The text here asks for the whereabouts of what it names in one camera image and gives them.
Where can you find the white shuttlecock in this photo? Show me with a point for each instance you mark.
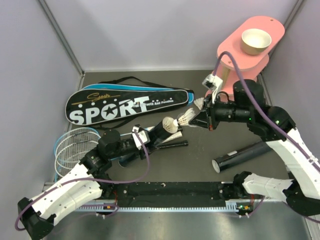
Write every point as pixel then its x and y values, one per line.
pixel 168 124
pixel 199 103
pixel 185 119

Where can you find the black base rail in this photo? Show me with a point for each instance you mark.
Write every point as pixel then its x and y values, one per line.
pixel 140 197

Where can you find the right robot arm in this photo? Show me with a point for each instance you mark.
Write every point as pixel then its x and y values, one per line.
pixel 279 132

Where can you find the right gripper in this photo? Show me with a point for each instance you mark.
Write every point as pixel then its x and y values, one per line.
pixel 206 119

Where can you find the white badminton racket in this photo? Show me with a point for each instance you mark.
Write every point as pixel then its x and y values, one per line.
pixel 72 146

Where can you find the blue badminton racket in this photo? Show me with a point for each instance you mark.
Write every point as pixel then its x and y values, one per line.
pixel 98 160

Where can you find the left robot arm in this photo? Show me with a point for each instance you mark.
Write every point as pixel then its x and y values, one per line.
pixel 85 182

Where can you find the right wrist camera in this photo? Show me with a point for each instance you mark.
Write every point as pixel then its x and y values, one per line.
pixel 214 84

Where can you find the black sport racket bag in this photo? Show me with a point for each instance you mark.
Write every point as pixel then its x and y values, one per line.
pixel 111 101

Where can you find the black shuttlecock tube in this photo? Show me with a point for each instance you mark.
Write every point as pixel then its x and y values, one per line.
pixel 240 156
pixel 158 137

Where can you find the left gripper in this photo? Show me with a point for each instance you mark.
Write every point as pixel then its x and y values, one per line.
pixel 140 153

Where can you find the gold white bowl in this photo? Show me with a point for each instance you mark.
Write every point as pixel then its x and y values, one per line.
pixel 254 41

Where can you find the black grip badminton racket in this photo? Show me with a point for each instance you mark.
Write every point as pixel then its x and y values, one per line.
pixel 173 145

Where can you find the pink three-tier shelf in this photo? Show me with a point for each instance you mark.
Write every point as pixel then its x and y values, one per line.
pixel 250 65

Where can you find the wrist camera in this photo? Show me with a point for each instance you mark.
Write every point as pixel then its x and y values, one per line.
pixel 140 136
pixel 214 84

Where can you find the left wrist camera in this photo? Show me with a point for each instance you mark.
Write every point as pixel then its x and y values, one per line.
pixel 140 136

